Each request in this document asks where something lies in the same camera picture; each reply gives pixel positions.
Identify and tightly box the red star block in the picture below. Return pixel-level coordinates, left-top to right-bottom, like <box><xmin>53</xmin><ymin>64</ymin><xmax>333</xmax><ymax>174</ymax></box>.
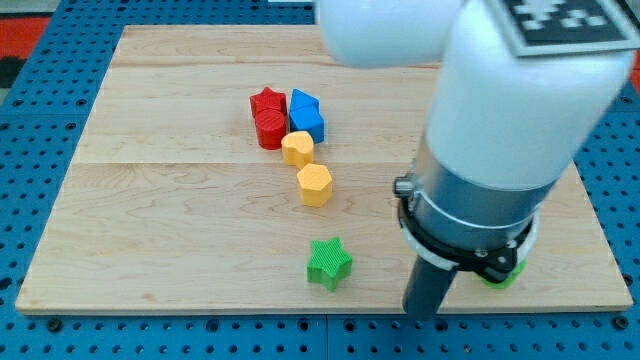
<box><xmin>249</xmin><ymin>87</ymin><xmax>287</xmax><ymax>117</ymax></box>

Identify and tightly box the green star block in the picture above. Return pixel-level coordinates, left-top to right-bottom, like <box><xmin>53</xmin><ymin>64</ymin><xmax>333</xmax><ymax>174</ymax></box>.
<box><xmin>306</xmin><ymin>237</ymin><xmax>353</xmax><ymax>292</ymax></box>

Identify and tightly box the red cylinder block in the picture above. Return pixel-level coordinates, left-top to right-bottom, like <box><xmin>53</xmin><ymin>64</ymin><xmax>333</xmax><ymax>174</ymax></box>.
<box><xmin>255</xmin><ymin>109</ymin><xmax>286</xmax><ymax>150</ymax></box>

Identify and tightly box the blue cube block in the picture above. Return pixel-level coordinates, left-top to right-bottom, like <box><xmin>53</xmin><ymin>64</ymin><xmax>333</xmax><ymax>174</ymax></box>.
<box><xmin>289</xmin><ymin>106</ymin><xmax>325</xmax><ymax>143</ymax></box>

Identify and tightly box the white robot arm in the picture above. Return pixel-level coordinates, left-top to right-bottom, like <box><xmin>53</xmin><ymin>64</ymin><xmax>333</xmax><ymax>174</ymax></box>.
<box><xmin>315</xmin><ymin>0</ymin><xmax>639</xmax><ymax>319</ymax></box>

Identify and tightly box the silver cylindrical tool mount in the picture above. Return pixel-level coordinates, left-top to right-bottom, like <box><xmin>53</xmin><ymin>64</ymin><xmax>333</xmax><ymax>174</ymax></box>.
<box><xmin>394</xmin><ymin>137</ymin><xmax>555</xmax><ymax>283</ymax></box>

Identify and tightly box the wooden board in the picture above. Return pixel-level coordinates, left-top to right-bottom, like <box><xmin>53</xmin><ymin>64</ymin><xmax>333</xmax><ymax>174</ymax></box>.
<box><xmin>14</xmin><ymin>24</ymin><xmax>635</xmax><ymax>316</ymax></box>

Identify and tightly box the green circle block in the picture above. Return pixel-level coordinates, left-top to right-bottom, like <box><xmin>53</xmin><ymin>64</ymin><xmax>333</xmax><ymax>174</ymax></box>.
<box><xmin>482</xmin><ymin>260</ymin><xmax>527</xmax><ymax>290</ymax></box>

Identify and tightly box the fiducial marker tag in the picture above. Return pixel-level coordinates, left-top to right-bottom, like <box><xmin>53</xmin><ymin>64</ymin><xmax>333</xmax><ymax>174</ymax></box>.
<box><xmin>485</xmin><ymin>0</ymin><xmax>639</xmax><ymax>57</ymax></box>

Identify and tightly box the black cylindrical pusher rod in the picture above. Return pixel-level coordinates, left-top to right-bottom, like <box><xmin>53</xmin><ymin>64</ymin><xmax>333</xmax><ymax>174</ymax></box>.
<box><xmin>402</xmin><ymin>256</ymin><xmax>457</xmax><ymax>319</ymax></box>

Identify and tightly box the blue triangle block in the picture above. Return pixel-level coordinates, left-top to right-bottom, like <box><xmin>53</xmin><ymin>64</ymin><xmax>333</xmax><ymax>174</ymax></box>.
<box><xmin>289</xmin><ymin>88</ymin><xmax>319</xmax><ymax>112</ymax></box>

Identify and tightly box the yellow hexagon block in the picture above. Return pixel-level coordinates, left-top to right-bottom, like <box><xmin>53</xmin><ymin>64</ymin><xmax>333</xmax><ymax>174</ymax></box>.
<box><xmin>296</xmin><ymin>163</ymin><xmax>333</xmax><ymax>207</ymax></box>

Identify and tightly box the yellow heart block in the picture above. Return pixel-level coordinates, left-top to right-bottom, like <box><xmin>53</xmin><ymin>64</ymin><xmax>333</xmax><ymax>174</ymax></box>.
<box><xmin>281</xmin><ymin>131</ymin><xmax>314</xmax><ymax>169</ymax></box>

